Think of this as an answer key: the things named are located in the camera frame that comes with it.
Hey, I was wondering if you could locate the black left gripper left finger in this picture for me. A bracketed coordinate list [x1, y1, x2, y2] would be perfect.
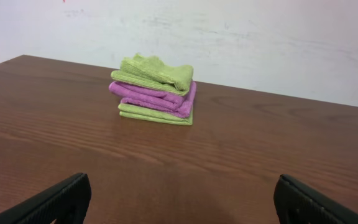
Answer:
[0, 173, 91, 224]

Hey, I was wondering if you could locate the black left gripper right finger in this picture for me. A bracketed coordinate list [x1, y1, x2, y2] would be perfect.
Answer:
[273, 174, 358, 224]

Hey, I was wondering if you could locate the bottom green folded cloth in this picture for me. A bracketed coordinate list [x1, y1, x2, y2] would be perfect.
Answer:
[118, 103, 193, 126]

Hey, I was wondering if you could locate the green folded cloth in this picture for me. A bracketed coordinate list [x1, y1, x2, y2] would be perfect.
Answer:
[118, 103, 193, 126]
[111, 54, 194, 96]

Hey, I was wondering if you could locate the purple folded cloth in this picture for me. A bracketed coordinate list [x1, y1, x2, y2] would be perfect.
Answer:
[109, 81, 196, 118]

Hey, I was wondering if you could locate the top green folded cloth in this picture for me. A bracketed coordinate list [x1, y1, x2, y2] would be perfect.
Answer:
[111, 54, 194, 96]

